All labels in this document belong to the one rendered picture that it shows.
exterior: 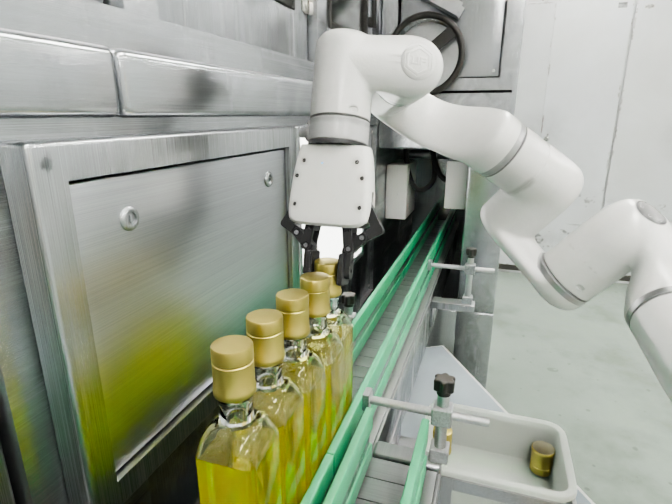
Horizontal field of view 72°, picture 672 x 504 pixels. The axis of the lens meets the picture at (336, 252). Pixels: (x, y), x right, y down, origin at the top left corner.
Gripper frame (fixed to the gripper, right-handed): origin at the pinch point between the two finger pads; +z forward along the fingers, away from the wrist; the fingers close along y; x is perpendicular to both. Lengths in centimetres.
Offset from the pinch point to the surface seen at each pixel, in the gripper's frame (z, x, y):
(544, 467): 31, 26, 31
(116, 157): -9.4, -23.4, -11.9
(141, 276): 1.2, -18.8, -12.5
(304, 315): 4.1, -11.8, 1.8
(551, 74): -137, 338, 55
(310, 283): 1.3, -7.6, 0.7
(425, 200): -21, 156, -9
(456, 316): 19, 95, 12
